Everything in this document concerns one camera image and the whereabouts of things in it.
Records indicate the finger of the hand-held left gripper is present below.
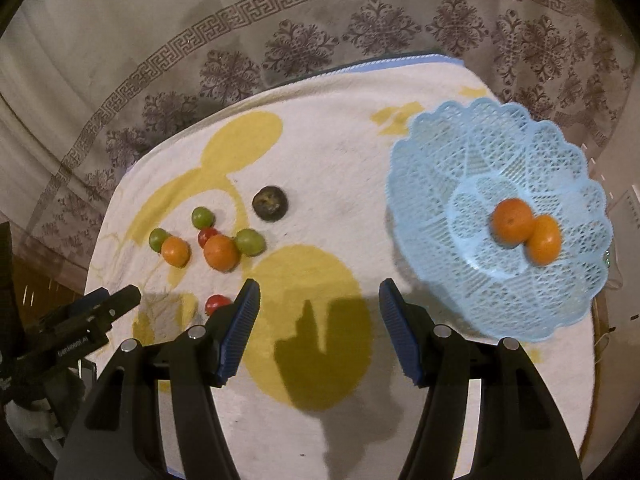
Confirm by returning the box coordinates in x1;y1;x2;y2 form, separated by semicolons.
97;285;142;322
65;287;110;317

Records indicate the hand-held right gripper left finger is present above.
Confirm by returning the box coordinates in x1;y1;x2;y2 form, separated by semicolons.
52;279;261;480

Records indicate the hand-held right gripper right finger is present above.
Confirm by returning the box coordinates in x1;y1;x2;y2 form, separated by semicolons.
378;278;583;480

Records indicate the orange mandarin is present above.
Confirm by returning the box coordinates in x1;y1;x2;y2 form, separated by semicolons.
490;198;535;246
203;235;241;273
527;215;561;266
161;237;192;268

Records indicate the light blue lattice plastic basket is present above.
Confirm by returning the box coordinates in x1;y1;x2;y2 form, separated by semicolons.
386;98;614;343

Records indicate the dark brown round fruit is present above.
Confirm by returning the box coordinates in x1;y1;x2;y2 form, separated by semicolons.
251;186;289;221

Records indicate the person's left forearm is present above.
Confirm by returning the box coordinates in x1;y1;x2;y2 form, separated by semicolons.
5;400;66;456

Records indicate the white and yellow printed towel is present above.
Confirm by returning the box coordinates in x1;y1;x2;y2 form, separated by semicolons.
82;52;601;480

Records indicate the grey patterned bedsheet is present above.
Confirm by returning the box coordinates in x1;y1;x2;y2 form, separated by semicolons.
0;0;640;311

